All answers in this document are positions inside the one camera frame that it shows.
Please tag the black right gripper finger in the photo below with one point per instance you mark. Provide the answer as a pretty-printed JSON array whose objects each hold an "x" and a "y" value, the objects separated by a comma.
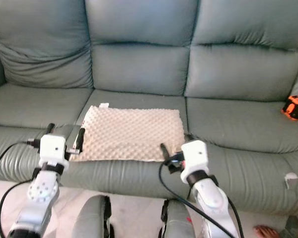
[
  {"x": 165, "y": 152},
  {"x": 188, "y": 137}
]

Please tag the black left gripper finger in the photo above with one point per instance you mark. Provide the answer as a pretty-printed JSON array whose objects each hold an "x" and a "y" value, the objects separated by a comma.
[
  {"x": 80, "y": 139},
  {"x": 50, "y": 131}
]

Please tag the cream dotted pillow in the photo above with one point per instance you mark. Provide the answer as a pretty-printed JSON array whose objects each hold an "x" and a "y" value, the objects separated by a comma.
[{"x": 126, "y": 133}]

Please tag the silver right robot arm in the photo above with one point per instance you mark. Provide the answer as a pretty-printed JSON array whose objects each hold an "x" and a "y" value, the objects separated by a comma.
[{"x": 211, "y": 196}]

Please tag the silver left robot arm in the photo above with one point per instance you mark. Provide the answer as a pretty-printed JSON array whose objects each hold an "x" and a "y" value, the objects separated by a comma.
[{"x": 40, "y": 193}]

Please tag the grey green leather sofa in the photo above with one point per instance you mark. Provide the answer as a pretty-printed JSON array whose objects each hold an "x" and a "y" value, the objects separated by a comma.
[{"x": 139, "y": 69}]

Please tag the grey right robot leg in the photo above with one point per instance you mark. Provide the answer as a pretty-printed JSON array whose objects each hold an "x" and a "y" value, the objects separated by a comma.
[{"x": 178, "y": 220}]

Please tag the grey robot leg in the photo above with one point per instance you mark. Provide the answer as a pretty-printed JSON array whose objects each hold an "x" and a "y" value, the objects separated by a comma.
[
  {"x": 92, "y": 218},
  {"x": 178, "y": 220}
]

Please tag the grey left robot leg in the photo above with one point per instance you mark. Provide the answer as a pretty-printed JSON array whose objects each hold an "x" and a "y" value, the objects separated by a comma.
[{"x": 92, "y": 218}]

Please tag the orange black device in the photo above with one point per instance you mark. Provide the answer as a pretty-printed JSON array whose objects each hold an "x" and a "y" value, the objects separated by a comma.
[{"x": 295, "y": 107}]

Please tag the small white tag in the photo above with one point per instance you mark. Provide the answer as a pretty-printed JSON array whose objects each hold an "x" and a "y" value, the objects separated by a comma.
[{"x": 291, "y": 180}]

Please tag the person's bare foot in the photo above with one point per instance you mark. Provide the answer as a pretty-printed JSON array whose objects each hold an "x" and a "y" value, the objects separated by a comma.
[{"x": 267, "y": 231}]

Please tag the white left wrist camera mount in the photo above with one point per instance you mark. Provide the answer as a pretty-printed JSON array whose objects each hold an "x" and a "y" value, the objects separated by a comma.
[{"x": 53, "y": 148}]

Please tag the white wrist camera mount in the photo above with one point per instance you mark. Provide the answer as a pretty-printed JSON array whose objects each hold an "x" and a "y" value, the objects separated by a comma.
[
  {"x": 53, "y": 148},
  {"x": 194, "y": 154}
]

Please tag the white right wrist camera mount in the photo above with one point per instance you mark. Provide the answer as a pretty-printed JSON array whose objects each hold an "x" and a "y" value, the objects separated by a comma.
[{"x": 194, "y": 154}]

